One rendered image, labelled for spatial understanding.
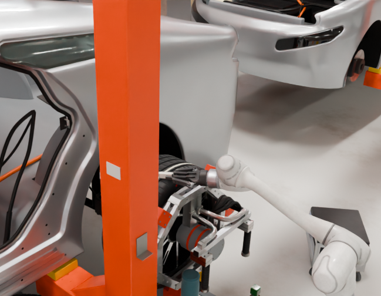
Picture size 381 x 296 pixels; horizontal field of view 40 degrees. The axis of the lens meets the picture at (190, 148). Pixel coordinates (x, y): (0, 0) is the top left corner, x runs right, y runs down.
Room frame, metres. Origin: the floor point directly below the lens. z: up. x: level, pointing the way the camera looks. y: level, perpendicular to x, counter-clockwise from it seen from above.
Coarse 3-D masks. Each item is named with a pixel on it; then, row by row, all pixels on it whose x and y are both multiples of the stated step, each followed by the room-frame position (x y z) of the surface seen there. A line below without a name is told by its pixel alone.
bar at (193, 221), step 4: (196, 200) 2.13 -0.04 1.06; (188, 204) 2.11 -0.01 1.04; (196, 204) 2.14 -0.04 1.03; (184, 208) 2.13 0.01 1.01; (188, 208) 2.11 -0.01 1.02; (184, 212) 2.13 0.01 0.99; (188, 212) 2.11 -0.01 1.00; (184, 216) 2.13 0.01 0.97; (184, 220) 2.13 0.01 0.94; (188, 220) 2.11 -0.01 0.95; (192, 220) 2.12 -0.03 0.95; (196, 220) 2.14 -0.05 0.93; (184, 224) 2.13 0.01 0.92; (188, 224) 2.11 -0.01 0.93; (192, 224) 2.12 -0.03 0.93
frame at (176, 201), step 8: (176, 192) 2.10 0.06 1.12; (184, 192) 2.12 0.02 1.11; (192, 192) 2.10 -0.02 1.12; (200, 192) 2.15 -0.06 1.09; (208, 192) 2.28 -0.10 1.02; (216, 192) 2.26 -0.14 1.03; (168, 200) 2.05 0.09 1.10; (176, 200) 2.04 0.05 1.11; (184, 200) 2.05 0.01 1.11; (216, 200) 2.32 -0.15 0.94; (168, 208) 2.03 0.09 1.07; (176, 208) 2.01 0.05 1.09; (176, 216) 2.01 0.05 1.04; (168, 224) 1.97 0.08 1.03; (216, 224) 2.33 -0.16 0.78; (160, 232) 1.95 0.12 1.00; (160, 240) 1.92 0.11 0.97; (160, 248) 1.92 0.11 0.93; (160, 256) 1.93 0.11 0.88; (160, 264) 1.93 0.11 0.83; (192, 264) 2.19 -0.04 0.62; (160, 272) 1.93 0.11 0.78; (160, 280) 1.92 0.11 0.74; (168, 280) 1.98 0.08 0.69; (176, 280) 2.06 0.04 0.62; (176, 288) 2.02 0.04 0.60
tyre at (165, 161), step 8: (160, 160) 2.29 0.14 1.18; (168, 160) 2.31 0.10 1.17; (176, 160) 2.32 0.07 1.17; (160, 168) 2.22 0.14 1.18; (168, 168) 2.22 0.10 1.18; (176, 168) 2.23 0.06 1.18; (200, 168) 2.30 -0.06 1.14; (160, 184) 2.10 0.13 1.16; (168, 184) 2.10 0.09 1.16; (176, 184) 2.13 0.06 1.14; (160, 192) 2.06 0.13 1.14; (168, 192) 2.09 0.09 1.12; (160, 200) 2.05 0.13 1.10; (184, 264) 2.21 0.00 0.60; (176, 272) 2.16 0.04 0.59
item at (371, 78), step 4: (372, 68) 5.33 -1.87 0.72; (380, 68) 5.31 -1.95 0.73; (368, 72) 5.34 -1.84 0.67; (372, 72) 5.32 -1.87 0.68; (376, 72) 5.30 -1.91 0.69; (380, 72) 5.28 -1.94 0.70; (368, 76) 5.34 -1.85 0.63; (372, 76) 5.31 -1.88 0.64; (376, 76) 5.29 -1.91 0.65; (380, 76) 5.26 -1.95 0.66; (364, 80) 5.36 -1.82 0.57; (368, 80) 5.33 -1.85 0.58; (372, 80) 5.31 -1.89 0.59; (376, 80) 5.28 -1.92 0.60; (380, 80) 5.25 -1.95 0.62; (364, 84) 5.35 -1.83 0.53; (368, 84) 5.33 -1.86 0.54; (372, 84) 5.30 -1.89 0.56; (376, 84) 5.28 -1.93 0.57; (380, 84) 5.25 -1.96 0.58; (376, 88) 5.27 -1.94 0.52; (380, 88) 5.24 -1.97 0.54
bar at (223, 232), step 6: (246, 216) 2.14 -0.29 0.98; (234, 222) 2.08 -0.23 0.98; (240, 222) 2.10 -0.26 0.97; (222, 228) 2.02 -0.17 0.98; (228, 228) 2.02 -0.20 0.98; (234, 228) 2.06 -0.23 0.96; (216, 234) 1.97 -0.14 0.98; (222, 234) 1.98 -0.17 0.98; (216, 240) 1.94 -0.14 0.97; (210, 246) 1.91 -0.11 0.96; (198, 252) 1.84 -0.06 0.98; (204, 252) 1.87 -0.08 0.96
